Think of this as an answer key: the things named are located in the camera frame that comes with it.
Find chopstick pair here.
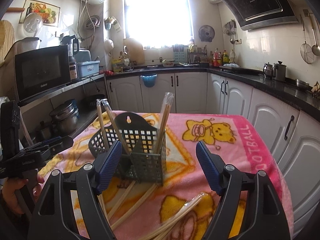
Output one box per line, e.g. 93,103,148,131
153,92,174,154

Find person's left hand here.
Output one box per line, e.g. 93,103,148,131
2,174,44,215

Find stacked steel pots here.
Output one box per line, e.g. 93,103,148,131
49,100,79,135

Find pink cartoon blanket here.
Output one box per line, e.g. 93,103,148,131
41,113,293,239

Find black microwave oven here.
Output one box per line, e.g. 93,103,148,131
14,46,71,102

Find wrapped chopsticks in basket left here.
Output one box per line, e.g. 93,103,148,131
96,99,109,150

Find wrapped chopsticks in basket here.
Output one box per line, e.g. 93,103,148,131
101,99,130,155
96,99,109,150

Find wrapped chopsticks on blanket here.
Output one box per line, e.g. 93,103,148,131
111,184,158,230
141,192,206,240

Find wrapped chopsticks in basket right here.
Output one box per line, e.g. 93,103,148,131
101,99,130,155

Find dark green utensil basket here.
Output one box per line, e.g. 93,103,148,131
88,112,168,186

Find blue plastic storage box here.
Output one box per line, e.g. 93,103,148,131
76,61,100,78

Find steel kettle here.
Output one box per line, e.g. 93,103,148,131
263,63,273,80

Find blue hanging trash bin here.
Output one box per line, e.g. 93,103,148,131
140,74,157,88

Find red sauce bottle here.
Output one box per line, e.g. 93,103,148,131
213,48,223,67

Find black range hood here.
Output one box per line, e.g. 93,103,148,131
221,0,298,31

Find fruit picture on wall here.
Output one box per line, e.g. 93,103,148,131
19,0,61,27

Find hanging wire strainer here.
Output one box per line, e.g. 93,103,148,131
300,15,315,64

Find round wall vent fan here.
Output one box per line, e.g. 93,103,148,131
198,25,215,42

